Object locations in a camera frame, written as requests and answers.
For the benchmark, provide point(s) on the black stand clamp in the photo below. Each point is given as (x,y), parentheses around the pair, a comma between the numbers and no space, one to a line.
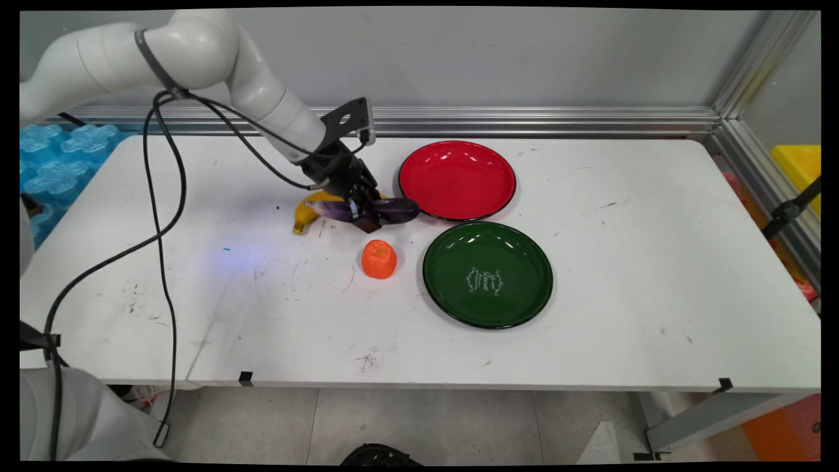
(790,211)

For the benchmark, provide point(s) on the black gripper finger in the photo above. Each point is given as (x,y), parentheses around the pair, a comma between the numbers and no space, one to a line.
(379,198)
(364,216)

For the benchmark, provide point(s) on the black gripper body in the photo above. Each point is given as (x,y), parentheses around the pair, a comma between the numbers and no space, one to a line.
(337,174)

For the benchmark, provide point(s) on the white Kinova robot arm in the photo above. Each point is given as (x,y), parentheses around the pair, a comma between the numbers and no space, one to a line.
(170,59)

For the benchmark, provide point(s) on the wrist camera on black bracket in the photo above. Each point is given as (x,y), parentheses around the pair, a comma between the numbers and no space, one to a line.
(351,121)

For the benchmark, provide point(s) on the orange toy fruit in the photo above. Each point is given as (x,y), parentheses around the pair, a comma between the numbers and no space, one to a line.
(379,259)

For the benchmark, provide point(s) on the aluminium frame rail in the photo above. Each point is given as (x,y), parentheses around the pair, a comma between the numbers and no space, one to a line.
(524,121)

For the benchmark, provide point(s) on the red plate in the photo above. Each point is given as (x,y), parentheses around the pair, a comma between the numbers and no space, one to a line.
(457,180)

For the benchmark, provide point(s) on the yellow banana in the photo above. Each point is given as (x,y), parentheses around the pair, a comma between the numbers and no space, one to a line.
(308,213)

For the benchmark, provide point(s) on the black object on floor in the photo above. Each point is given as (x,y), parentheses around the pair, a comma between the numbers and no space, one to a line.
(380,455)

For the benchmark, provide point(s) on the blue foam mat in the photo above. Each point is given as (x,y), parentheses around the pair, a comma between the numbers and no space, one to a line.
(56,170)

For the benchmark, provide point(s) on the purple eggplant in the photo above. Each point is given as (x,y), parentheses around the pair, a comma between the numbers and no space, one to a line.
(393,210)

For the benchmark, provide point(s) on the orange box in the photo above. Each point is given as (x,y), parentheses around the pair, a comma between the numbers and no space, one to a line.
(783,432)

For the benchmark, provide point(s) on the grey table leg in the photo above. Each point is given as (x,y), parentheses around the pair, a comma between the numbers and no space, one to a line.
(714,423)

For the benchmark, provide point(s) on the green plate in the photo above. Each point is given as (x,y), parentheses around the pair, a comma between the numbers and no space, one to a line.
(487,275)

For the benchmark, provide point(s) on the yellow box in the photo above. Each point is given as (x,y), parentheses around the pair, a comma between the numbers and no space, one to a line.
(799,170)

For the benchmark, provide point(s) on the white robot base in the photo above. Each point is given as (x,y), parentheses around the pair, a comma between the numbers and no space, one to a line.
(85,419)

